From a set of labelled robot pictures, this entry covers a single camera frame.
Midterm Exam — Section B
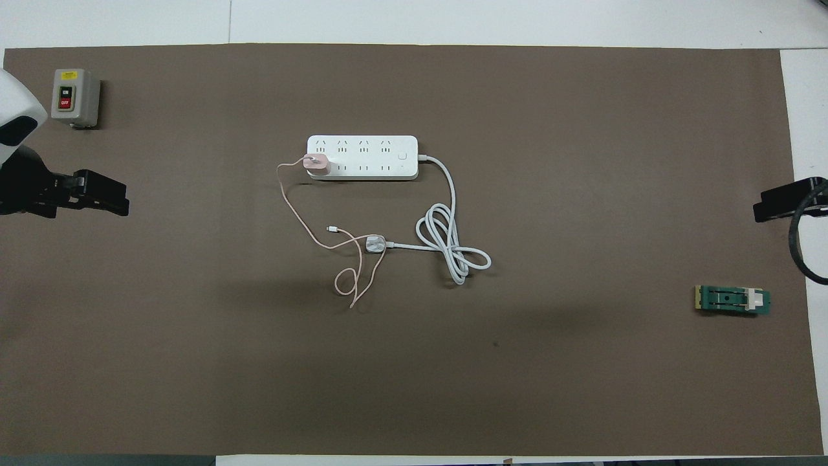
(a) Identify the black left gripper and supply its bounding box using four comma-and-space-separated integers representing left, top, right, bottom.
0, 146, 130, 218

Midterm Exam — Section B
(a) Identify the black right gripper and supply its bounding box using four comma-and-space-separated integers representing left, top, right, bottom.
754, 176, 828, 224

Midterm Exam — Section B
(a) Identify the pink charging cable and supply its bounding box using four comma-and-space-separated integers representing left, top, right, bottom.
276, 155, 389, 309

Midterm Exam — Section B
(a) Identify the white power strip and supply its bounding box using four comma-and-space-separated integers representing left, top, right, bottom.
307, 135, 420, 181

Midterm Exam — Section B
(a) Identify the brown table mat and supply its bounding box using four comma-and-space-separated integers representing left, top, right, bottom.
0, 44, 822, 457

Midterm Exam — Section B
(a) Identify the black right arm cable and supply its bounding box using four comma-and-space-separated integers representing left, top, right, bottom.
786, 181, 828, 285

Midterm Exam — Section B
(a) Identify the grey push-button switch box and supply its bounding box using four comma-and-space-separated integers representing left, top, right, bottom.
50, 68, 102, 129

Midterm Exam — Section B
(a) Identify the green knife switch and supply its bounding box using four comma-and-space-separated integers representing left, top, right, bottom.
694, 285, 772, 318

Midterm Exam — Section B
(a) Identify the white power strip cord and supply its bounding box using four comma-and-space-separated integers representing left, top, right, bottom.
415, 154, 492, 285

